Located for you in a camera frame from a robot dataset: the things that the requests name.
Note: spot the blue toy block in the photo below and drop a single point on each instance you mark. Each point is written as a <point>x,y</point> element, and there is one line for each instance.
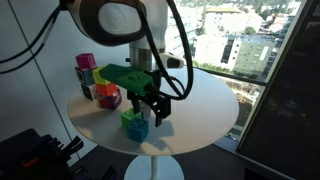
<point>137,130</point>

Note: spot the white apartment building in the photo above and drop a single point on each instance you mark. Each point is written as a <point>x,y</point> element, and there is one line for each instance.
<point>220,40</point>

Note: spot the black panel screen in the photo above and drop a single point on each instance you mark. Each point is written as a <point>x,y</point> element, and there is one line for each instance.
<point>293,110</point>

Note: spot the dark teal toy block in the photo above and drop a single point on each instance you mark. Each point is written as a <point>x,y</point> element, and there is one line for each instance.
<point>84,76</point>

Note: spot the dark window frame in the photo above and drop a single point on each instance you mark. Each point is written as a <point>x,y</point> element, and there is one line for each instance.
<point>233,76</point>

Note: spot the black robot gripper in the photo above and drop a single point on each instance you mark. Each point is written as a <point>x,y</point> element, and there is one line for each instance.
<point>158,100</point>

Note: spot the white and black toy block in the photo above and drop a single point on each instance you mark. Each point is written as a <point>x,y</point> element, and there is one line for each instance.
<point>88,91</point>

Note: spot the grey green apartment building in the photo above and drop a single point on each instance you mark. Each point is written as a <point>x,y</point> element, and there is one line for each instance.
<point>253,55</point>

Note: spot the lime yellow toy block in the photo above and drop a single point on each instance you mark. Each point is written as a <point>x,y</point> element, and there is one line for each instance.
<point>97,76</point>

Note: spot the white table pedestal base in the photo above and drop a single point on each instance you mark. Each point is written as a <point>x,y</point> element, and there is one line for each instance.
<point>153,168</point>

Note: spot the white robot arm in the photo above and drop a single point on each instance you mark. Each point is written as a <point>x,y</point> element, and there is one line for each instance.
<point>116,18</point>

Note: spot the orange toy block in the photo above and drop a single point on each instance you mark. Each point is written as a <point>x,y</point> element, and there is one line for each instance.
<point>106,90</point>

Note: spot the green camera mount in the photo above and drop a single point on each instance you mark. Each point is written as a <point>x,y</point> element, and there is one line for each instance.
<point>128,79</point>

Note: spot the green toy block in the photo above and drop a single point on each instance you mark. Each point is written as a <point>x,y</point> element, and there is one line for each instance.
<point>128,116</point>

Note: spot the magenta toy block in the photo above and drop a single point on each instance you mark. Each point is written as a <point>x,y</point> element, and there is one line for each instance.
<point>85,61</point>

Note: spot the black equipment pile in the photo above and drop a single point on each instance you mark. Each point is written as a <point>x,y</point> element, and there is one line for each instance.
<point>30,150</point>

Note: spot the purple toy block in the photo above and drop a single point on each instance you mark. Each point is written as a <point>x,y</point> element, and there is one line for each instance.
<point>110,101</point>

